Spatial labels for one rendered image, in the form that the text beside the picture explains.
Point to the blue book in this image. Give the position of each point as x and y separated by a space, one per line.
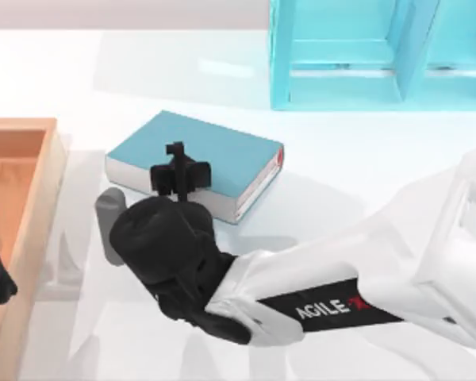
226 162

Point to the shallow salmon-coloured box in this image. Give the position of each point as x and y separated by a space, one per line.
28 206

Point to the light blue rack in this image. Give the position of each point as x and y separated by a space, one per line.
341 51

